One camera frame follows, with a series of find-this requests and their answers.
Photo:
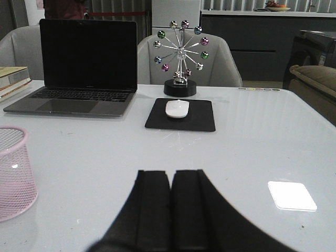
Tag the left grey armchair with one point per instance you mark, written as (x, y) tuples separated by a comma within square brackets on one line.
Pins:
[(22, 47)]

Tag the white computer mouse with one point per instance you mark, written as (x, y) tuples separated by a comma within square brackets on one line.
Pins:
[(177, 108)]

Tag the grey open laptop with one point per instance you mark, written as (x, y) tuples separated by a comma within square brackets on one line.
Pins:
[(90, 68)]

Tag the black mouse pad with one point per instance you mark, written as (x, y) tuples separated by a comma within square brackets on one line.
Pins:
[(199, 118)]

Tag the fruit bowl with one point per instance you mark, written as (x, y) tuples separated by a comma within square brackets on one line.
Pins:
[(276, 7)]

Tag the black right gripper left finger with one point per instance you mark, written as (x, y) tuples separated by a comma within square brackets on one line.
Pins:
[(143, 223)]

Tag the ferris wheel desk ornament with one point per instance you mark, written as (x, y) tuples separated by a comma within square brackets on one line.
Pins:
[(179, 85)]

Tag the right grey armchair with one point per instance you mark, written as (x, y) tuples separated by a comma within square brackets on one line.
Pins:
[(208, 57)]

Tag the grey armchair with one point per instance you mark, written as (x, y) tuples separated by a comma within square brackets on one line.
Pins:
[(208, 57), (22, 47)]

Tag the top yellow book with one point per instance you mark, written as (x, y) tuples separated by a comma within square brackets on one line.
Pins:
[(12, 75)]

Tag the beige sofa cushion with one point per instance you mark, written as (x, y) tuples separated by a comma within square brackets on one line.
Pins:
[(315, 85)]

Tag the middle white book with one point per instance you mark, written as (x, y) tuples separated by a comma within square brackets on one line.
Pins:
[(15, 86)]

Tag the bottom book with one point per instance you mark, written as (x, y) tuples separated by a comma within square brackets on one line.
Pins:
[(14, 92)]

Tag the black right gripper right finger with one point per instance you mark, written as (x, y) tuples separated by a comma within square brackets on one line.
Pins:
[(203, 220)]

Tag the dark grey cabinet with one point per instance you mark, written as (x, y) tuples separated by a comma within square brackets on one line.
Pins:
[(261, 42)]

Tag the pink mesh pen holder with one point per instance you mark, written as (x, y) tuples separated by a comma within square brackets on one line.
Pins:
[(18, 187)]

